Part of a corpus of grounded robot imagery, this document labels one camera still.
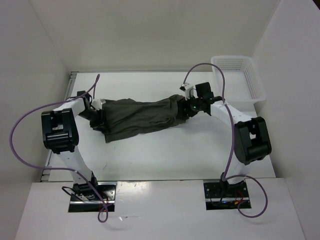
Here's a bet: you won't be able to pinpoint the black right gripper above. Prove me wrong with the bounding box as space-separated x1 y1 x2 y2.
176 93 203 121

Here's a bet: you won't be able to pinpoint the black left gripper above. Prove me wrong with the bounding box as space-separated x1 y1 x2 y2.
77 107 111 133

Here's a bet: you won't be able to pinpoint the dark olive green shorts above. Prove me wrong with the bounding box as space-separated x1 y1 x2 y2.
102 94 189 143

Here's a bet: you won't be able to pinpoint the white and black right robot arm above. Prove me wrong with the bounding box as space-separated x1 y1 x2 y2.
179 82 272 198

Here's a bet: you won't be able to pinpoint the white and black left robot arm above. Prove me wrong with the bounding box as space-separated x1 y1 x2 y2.
41 91 110 200

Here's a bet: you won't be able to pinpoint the white perforated plastic basket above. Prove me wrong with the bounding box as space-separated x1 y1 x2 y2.
210 55 266 104

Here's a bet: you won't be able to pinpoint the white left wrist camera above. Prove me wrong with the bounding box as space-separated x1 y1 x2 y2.
91 98 106 111

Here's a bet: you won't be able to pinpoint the aluminium table edge rail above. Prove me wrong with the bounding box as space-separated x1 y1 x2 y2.
40 71 78 182

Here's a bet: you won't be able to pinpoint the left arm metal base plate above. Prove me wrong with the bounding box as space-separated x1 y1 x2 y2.
63 181 117 213

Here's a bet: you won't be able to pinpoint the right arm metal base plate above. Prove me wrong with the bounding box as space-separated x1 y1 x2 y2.
203 180 252 211

